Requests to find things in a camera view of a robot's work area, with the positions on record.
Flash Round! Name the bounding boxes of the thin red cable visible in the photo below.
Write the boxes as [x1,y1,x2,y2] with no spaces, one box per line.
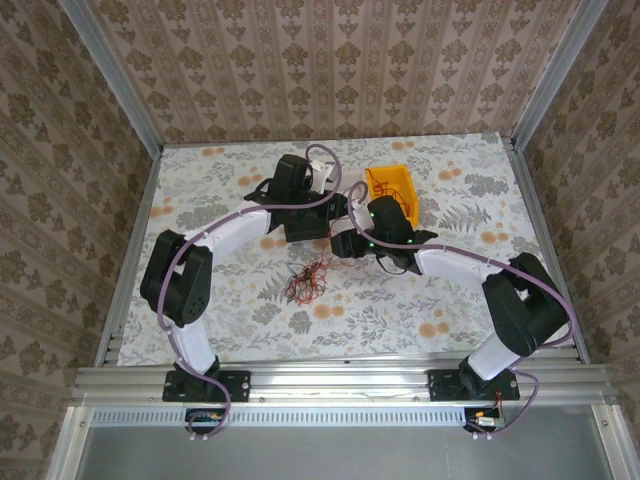
[387,185,412,217]
[370,179,401,200]
[287,254,341,306]
[294,259,331,301]

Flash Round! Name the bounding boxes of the yellow plastic bin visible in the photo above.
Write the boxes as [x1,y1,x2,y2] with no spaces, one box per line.
[363,164,421,226]

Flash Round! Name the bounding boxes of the black plastic bin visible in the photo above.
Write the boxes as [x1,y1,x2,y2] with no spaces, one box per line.
[282,207,334,244]

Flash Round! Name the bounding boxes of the translucent white plastic bin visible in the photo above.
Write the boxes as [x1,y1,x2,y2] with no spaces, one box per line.
[327,169,374,240]

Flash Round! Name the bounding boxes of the floral tablecloth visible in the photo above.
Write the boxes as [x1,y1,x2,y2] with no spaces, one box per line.
[117,132,576,366]

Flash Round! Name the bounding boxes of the small black controller board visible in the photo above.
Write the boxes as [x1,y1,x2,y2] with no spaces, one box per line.
[463,407,503,435]
[184,407,226,435]

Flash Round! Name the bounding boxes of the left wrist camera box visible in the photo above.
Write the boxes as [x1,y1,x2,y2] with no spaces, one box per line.
[307,158,337,194]

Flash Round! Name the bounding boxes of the aluminium table side rail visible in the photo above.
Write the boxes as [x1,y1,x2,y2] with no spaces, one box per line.
[92,144,164,369]
[510,138,591,365]

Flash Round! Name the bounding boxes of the aluminium mounting rail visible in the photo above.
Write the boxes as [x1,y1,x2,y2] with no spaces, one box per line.
[69,362,621,406]

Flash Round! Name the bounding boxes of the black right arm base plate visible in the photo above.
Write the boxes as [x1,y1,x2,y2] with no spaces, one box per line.
[428,368,521,403]

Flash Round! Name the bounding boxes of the slotted grey cable duct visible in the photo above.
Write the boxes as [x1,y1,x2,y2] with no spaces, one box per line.
[89,407,501,426]

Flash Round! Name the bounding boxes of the aluminium frame post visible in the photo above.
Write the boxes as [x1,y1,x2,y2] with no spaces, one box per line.
[56,0,165,153]
[510,0,609,151]

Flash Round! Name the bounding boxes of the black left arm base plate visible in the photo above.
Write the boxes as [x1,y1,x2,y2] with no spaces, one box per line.
[162,369,251,404]

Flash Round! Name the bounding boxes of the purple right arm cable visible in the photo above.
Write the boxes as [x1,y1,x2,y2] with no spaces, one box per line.
[347,180,580,442]

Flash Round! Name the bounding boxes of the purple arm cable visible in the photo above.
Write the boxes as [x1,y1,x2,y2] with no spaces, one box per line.
[347,180,580,442]
[157,143,345,444]

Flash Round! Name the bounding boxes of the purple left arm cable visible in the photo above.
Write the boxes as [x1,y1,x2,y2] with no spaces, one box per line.
[157,143,345,444]

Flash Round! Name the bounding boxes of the aluminium lower frame bar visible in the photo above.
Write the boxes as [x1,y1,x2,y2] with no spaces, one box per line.
[45,404,94,480]
[589,403,629,480]

